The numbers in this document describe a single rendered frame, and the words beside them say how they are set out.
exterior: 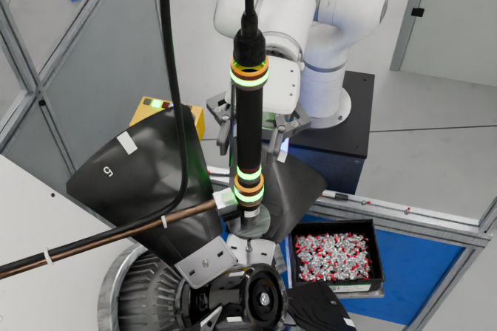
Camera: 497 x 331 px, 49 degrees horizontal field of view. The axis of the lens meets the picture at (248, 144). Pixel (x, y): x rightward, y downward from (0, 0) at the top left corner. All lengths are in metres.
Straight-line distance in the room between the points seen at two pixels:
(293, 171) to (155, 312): 0.40
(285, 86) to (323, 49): 0.55
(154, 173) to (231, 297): 0.23
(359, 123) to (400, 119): 1.33
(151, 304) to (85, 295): 0.12
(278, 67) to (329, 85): 0.61
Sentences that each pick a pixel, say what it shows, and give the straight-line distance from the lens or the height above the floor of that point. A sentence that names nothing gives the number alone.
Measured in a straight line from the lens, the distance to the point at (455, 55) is 2.99.
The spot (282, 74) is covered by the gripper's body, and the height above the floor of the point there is 1.53.
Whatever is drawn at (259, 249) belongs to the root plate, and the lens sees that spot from 1.01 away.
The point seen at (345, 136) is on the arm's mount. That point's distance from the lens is 1.48.
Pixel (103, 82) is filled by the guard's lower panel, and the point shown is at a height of 0.70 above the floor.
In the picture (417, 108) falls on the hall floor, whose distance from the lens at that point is 2.90.
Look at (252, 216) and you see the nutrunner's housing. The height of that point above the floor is 1.34.
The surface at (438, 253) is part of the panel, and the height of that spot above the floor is 0.69.
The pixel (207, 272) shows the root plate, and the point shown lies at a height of 1.24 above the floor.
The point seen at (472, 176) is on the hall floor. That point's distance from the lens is 2.72.
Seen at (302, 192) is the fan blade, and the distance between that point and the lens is 1.11.
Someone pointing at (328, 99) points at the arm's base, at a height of 1.03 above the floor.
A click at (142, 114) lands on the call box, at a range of 1.36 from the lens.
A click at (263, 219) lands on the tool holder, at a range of 0.90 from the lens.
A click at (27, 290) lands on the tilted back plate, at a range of 0.99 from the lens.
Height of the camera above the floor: 2.09
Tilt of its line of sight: 53 degrees down
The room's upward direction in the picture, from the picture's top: straight up
